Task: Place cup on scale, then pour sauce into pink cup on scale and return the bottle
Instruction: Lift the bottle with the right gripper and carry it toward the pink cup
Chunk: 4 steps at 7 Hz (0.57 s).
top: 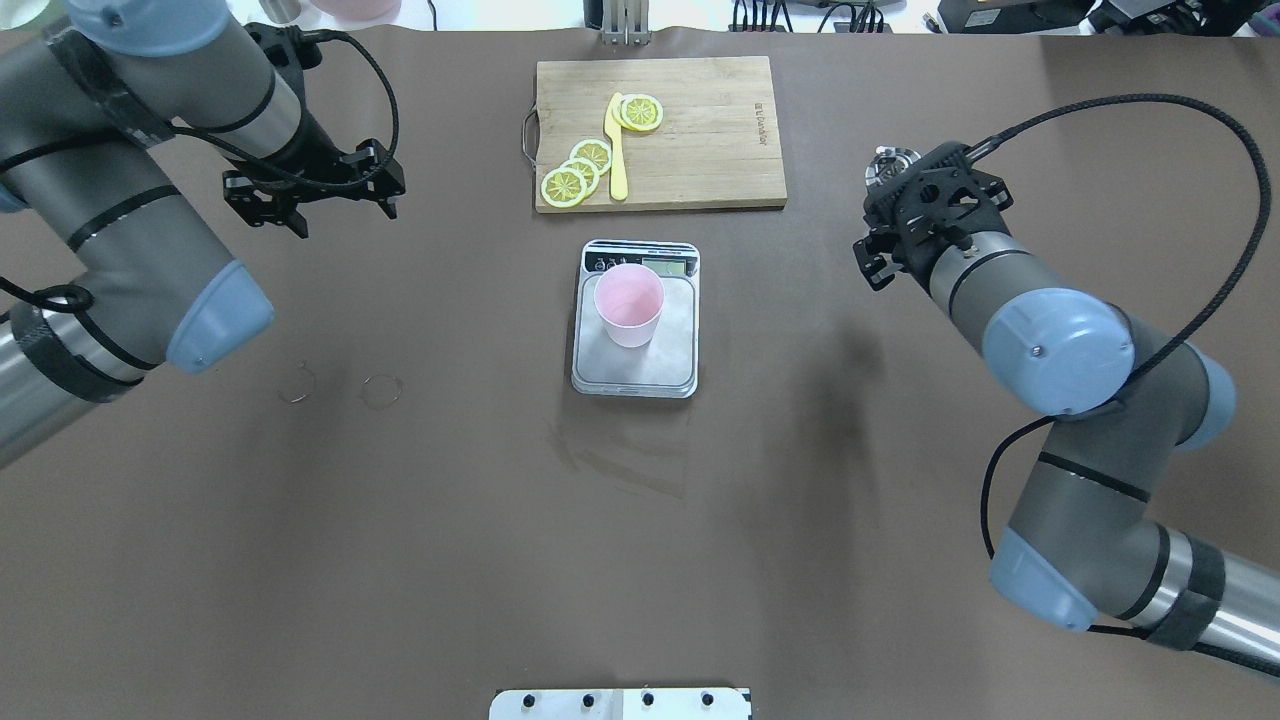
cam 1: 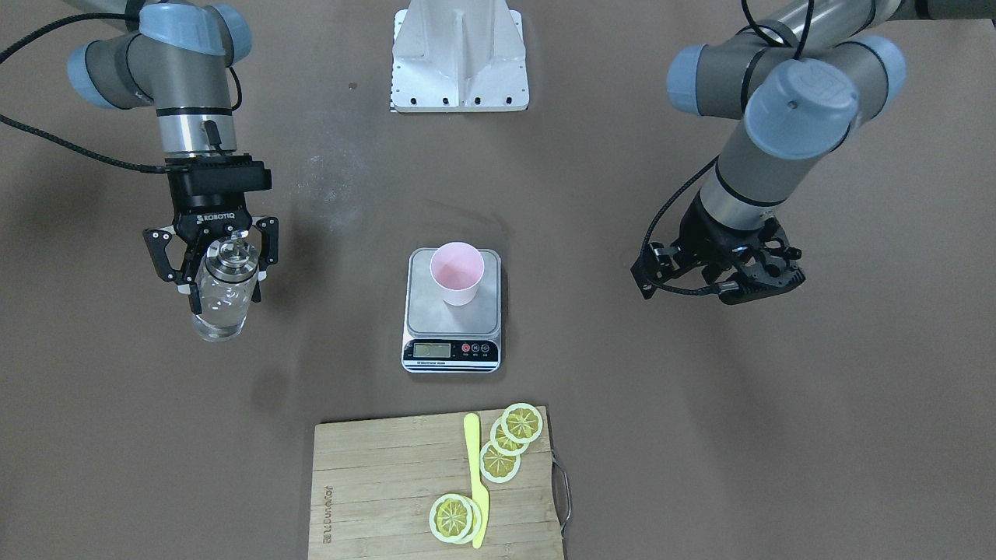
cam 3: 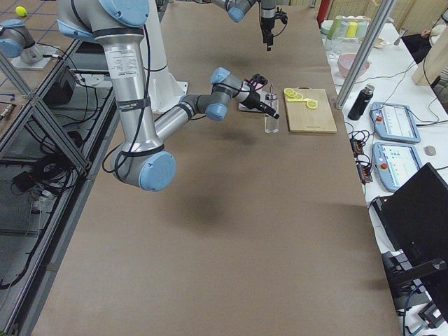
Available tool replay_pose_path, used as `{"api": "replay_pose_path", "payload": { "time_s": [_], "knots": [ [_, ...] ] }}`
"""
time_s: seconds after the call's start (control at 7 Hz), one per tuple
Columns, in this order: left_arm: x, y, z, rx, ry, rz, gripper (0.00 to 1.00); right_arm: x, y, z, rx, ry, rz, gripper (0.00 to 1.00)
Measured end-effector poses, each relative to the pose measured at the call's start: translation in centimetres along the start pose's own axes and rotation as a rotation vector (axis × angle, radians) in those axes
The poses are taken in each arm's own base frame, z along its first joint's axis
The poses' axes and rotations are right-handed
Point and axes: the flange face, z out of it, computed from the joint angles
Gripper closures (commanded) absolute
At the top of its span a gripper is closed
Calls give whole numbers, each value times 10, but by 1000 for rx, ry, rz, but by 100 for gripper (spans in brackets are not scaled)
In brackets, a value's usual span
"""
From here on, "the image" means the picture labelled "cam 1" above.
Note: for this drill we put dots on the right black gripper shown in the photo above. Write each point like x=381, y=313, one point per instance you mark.
x=215, y=217

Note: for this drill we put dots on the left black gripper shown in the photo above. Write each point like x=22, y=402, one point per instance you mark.
x=695, y=233

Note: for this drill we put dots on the clear glass sauce bottle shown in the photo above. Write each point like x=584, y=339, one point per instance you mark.
x=225, y=283

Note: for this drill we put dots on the pink plastic cup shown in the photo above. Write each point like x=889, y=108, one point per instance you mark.
x=457, y=268

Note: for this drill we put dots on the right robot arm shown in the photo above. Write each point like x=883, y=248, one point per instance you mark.
x=178, y=58

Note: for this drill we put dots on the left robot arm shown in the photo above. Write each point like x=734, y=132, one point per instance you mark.
x=798, y=83

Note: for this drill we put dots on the digital kitchen scale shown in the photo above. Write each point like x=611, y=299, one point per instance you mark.
x=441, y=338

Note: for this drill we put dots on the lemon slice top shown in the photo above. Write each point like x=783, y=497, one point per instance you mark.
x=522, y=423

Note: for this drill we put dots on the yellow plastic knife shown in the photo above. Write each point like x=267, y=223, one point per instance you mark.
x=479, y=492

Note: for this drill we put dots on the white metal column base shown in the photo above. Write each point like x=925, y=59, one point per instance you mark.
x=458, y=57

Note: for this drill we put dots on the bamboo cutting board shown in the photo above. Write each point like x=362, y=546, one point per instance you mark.
x=375, y=480

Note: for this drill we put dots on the lemon slice under single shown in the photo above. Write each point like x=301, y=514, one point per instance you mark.
x=476, y=520

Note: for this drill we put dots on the lemon slice front single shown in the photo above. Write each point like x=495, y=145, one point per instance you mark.
x=449, y=518

